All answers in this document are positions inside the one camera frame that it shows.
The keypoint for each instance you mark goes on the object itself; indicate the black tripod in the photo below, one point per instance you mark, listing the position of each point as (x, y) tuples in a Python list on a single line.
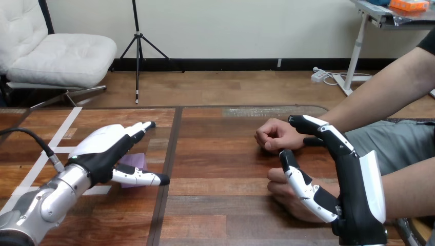
[(138, 51)]

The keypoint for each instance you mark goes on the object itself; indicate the orange thing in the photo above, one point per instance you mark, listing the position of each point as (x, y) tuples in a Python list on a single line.
[(409, 4)]

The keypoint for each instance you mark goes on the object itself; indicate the person's hand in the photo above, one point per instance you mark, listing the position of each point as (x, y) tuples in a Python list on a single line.
[(289, 200), (277, 134)]

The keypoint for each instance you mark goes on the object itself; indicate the white power strip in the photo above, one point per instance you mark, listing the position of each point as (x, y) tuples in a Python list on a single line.
[(318, 75)]

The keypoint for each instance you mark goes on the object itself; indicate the white cushioned chair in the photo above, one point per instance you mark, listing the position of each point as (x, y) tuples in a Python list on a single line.
[(61, 57)]

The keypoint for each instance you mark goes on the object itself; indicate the white desk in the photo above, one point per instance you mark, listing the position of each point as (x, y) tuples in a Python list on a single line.
[(355, 54)]

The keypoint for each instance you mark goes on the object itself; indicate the person's body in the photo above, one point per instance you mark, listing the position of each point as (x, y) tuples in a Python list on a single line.
[(397, 142)]

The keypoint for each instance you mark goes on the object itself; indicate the person's forearm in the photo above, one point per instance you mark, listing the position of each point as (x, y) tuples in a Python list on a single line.
[(411, 190), (377, 91)]

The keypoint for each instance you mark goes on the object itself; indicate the purple block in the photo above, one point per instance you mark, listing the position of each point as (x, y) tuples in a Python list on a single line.
[(134, 161)]

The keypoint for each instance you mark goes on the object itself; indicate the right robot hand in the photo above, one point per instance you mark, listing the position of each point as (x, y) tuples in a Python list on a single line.
[(353, 190)]

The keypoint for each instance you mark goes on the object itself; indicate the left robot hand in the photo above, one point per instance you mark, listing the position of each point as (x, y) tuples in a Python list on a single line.
[(102, 152)]

